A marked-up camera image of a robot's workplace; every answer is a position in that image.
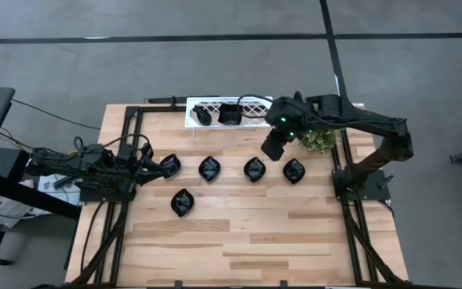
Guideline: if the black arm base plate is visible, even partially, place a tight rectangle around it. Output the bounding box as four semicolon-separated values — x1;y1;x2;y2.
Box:
332;170;391;201
78;170;139;204

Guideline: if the green potted plant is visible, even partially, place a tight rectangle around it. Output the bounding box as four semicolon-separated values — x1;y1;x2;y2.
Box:
297;127;338;155

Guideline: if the black teardrop mini plate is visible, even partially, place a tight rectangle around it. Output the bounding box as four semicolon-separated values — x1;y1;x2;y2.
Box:
192;104;213;127

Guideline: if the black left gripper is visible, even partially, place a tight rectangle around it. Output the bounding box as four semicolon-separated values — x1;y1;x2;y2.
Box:
115;140;172;189

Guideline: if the white lattice wire rack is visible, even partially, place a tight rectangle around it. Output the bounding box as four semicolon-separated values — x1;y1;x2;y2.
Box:
185;96;276;129

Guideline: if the black desk beam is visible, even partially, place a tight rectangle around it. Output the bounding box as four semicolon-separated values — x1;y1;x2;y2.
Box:
0;170;83;224

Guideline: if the black wavy square mini plate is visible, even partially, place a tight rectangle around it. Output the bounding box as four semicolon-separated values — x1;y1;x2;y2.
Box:
217;103;243;126

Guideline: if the white paper sheet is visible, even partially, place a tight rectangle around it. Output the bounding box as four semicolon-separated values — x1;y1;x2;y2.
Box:
37;171;82;210

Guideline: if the black leaf-shaped mini plate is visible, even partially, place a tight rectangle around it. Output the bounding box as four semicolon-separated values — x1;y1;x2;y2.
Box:
243;157;267;184
158;153;182;180
170;188;196;218
282;157;306;185
197;155;222;182

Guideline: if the black bar behind table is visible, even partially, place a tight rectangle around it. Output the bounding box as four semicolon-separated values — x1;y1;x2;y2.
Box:
143;94;221;105

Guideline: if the black aluminium rig frame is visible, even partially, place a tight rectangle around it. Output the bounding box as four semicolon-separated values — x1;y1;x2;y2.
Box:
64;102;412;289

